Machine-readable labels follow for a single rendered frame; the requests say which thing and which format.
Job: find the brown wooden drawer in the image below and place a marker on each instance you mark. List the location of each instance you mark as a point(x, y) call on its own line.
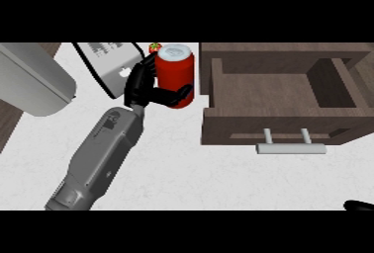
point(272, 92)
point(287, 126)

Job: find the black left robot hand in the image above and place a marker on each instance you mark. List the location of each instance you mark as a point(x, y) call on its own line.
point(139, 89)

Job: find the grey rounded appliance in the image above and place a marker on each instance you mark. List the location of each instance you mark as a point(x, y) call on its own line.
point(28, 82)

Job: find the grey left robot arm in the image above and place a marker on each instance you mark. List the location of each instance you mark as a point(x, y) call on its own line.
point(99, 154)

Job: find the brown wooden drawer front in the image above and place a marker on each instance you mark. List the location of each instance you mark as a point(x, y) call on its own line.
point(287, 126)

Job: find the brown wooden cabinet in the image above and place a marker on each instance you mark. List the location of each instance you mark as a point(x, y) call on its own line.
point(287, 51)

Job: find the red can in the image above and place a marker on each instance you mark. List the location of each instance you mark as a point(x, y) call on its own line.
point(176, 69)

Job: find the small red strawberry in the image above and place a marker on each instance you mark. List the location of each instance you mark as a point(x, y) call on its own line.
point(153, 47)

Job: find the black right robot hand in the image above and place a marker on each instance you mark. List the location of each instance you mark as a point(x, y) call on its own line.
point(359, 205)

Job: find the white flat device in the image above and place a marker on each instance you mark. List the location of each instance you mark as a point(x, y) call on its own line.
point(108, 64)

